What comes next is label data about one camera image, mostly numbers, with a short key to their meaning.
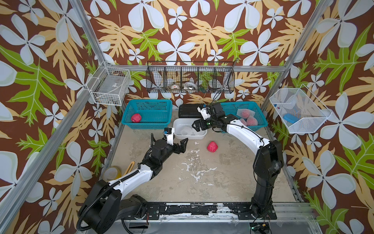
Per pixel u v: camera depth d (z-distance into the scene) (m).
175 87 0.96
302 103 0.80
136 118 1.08
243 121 1.06
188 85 0.99
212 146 0.92
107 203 0.41
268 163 0.49
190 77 0.97
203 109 0.80
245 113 1.11
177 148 0.72
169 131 0.70
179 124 1.10
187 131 0.96
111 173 0.88
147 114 1.18
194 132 1.00
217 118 0.69
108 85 0.86
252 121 1.04
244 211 0.74
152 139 0.62
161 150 0.62
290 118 0.80
